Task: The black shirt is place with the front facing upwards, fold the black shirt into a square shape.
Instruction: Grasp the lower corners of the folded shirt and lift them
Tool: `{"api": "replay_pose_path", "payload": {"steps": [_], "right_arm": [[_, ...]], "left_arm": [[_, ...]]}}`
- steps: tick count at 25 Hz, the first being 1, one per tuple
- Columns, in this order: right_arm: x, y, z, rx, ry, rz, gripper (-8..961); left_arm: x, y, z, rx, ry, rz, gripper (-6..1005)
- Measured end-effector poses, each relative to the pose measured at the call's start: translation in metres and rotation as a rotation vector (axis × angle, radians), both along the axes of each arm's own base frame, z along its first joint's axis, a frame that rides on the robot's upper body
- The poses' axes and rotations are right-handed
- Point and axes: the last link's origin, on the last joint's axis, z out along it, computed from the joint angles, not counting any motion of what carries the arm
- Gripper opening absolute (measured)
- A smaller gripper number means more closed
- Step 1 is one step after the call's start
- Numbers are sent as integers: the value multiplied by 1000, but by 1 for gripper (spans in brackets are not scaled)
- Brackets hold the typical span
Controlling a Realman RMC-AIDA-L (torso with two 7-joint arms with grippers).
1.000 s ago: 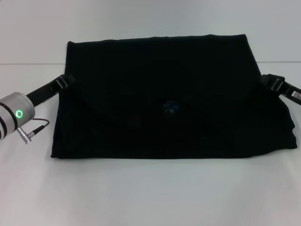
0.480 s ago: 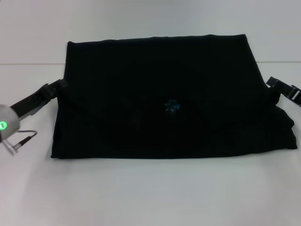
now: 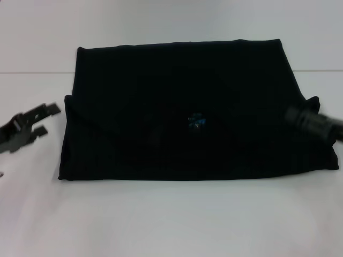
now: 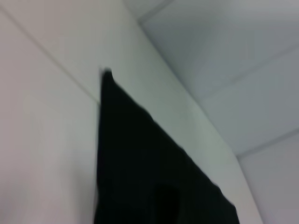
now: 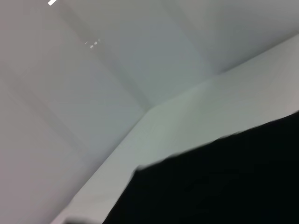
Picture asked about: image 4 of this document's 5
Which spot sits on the black shirt with FREE print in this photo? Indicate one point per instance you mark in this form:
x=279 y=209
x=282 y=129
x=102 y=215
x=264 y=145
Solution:
x=140 y=163

